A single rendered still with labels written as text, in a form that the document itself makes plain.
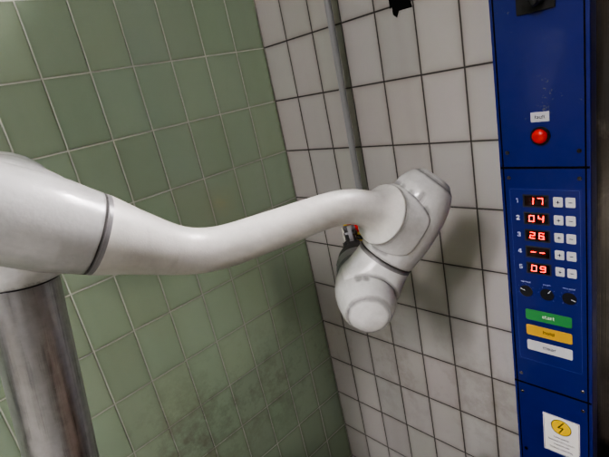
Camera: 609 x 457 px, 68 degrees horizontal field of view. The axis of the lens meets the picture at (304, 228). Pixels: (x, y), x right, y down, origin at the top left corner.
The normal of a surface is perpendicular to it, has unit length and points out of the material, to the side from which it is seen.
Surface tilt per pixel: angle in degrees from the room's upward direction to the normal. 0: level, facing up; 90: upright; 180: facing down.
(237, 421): 90
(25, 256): 118
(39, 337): 91
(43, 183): 50
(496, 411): 90
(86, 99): 90
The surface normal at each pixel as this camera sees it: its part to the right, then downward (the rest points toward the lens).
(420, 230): 0.34, 0.43
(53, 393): 0.67, 0.11
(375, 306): 0.00, 0.23
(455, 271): -0.71, 0.35
